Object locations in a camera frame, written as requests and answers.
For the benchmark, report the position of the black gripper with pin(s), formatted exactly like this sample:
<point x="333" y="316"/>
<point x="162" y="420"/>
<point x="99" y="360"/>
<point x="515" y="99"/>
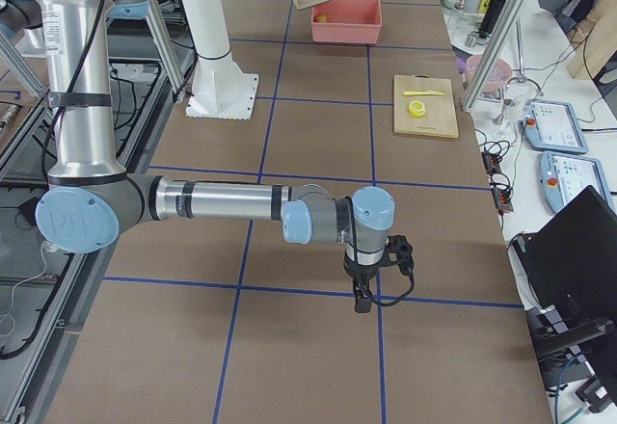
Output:
<point x="360" y="276"/>

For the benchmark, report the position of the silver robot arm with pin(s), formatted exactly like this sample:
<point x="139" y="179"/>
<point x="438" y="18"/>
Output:
<point x="17" y="15"/>
<point x="92" y="199"/>

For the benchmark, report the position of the pink plastic bin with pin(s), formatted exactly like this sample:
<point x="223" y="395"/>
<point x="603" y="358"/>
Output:
<point x="349" y="21"/>

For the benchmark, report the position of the black monitor stand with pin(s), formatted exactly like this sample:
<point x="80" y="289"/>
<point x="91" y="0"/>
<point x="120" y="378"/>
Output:
<point x="585" y="351"/>

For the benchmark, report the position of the yellow toy lemon slices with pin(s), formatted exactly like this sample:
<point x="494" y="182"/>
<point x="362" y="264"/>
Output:
<point x="417" y="109"/>

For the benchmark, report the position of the bamboo cutting board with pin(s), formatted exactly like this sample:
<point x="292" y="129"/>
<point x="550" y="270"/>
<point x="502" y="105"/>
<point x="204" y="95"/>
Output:
<point x="440" y="119"/>

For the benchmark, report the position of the black laptop computer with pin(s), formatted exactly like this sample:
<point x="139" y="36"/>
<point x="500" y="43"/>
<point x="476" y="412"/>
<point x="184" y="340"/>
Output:
<point x="571" y="262"/>

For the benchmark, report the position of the yellow plastic knife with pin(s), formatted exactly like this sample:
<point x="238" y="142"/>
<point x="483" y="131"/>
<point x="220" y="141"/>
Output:
<point x="423" y="93"/>

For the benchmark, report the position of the blue teach pendant near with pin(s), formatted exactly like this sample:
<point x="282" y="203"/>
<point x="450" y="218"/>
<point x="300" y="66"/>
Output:
<point x="564" y="176"/>

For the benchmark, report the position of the blue teach pendant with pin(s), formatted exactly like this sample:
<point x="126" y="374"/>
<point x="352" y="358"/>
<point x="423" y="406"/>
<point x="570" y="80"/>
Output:
<point x="553" y="125"/>
<point x="564" y="176"/>

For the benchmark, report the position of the blue teach pendant far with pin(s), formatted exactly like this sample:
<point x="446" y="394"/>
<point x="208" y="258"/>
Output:
<point x="553" y="125"/>

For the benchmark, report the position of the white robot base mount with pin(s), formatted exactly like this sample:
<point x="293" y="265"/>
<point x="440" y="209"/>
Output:
<point x="220" y="89"/>

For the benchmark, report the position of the aluminium frame post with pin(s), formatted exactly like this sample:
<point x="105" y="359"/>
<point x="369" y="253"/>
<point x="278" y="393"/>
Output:
<point x="506" y="20"/>

